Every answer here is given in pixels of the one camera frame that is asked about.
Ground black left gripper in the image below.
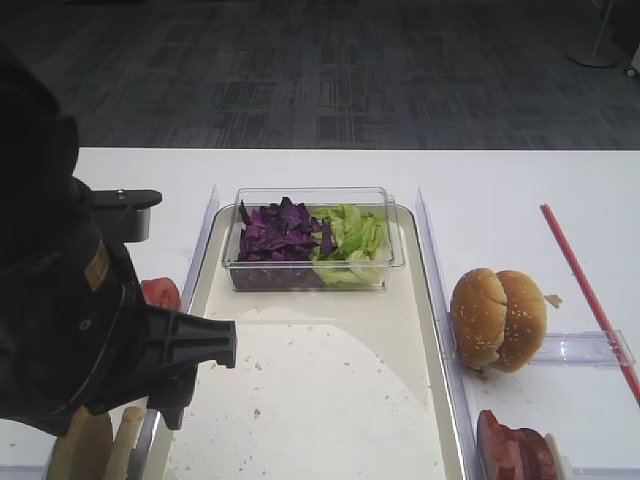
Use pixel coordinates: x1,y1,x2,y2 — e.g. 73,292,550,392
86,304,237,430

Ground white bun bottom slice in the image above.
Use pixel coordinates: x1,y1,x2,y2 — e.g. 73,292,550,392
44,407,113,480

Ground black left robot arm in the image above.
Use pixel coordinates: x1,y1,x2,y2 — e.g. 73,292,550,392
1,51,237,436

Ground tomato slice stack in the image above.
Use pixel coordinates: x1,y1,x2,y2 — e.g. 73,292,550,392
140,277,181,311

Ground green lettuce pieces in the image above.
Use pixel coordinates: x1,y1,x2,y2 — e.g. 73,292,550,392
311,204,388,289

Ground red meat slice stack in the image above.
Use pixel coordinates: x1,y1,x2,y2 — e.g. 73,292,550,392
477,410,559,480

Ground bread crumb chunk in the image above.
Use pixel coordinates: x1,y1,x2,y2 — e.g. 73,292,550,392
544,294,563,309

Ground white meat pusher block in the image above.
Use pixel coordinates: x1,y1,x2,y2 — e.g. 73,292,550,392
544,433,574,480

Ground clear meat pusher track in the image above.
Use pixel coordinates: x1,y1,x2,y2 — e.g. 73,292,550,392
562,457,640,480

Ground purple cabbage pieces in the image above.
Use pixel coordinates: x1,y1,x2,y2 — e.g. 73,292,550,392
231,197,331,291

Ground clear plastic salad container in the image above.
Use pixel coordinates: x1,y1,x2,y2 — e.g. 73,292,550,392
221,187,405,291

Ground metal baking tray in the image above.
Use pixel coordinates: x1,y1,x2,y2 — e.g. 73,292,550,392
144,208,465,479

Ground sesame bun top inner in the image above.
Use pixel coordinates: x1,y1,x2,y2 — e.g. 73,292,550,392
450,268,507,370

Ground sesame bun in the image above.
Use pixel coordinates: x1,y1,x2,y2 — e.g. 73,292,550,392
450,268,507,370
492,270,547,373

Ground sesame bun top outer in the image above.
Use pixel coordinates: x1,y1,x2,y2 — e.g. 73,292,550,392
492,270,547,373

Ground clear bun pusher track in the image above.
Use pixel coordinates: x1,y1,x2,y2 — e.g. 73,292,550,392
529,330,635,367

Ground right red plastic strip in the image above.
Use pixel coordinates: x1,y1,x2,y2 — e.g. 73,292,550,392
540,204,639,402

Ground white floor stand base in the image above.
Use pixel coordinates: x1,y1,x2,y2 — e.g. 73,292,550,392
566,0,626,69

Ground left clear long rail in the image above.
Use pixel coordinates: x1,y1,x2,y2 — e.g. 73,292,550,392
126,186,219,479

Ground clear long rail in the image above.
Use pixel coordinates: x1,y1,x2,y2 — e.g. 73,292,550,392
415,189,485,479
126,186,219,479

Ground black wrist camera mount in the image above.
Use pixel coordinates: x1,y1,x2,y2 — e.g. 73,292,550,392
92,189,163,243

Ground right clear long rail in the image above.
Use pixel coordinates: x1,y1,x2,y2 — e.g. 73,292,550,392
415,189,485,479

